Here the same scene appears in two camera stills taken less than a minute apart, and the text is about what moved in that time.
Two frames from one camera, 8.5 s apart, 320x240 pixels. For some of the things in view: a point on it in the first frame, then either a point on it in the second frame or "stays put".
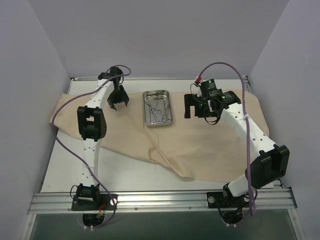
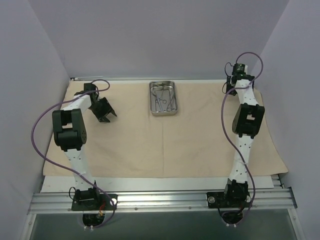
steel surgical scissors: [152, 112] -> [159, 99]
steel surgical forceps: [167, 116] -> [172, 106]
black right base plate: [215, 200] stays put
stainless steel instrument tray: [158, 108] -> [163, 98]
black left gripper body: [118, 95] -> [105, 111]
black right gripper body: [195, 105] -> [230, 81]
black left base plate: [105, 203] stays put
